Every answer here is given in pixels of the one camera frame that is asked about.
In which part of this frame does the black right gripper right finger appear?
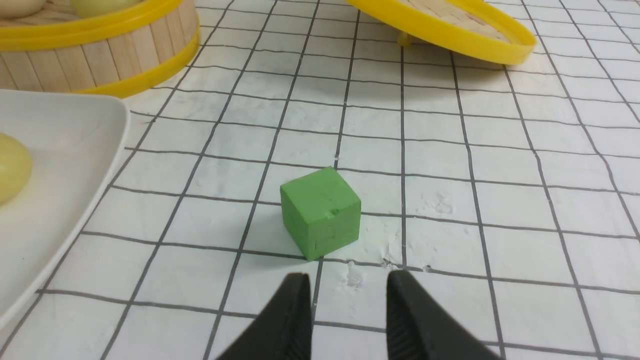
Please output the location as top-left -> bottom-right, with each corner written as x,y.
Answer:
386,269 -> 499,360

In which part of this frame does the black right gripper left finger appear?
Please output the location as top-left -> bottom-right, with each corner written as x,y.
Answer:
218,273 -> 313,360

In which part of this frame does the white steamed bun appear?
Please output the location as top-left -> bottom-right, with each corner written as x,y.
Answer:
0,0 -> 46,19

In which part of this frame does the white square plate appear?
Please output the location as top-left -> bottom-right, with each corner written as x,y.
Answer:
0,89 -> 131,328

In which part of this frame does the yellow-green steamed bun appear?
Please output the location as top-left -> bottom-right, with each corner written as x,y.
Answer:
0,133 -> 33,204

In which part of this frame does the green cube block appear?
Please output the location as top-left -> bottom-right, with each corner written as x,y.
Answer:
279,167 -> 362,261

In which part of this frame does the white grid tablecloth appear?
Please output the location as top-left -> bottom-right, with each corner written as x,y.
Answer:
1,0 -> 640,360

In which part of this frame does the bamboo steamer lid yellow rim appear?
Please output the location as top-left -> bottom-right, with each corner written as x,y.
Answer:
347,0 -> 537,65

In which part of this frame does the bamboo steamer basket yellow rim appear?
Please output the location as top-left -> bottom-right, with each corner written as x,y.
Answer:
0,0 -> 201,99

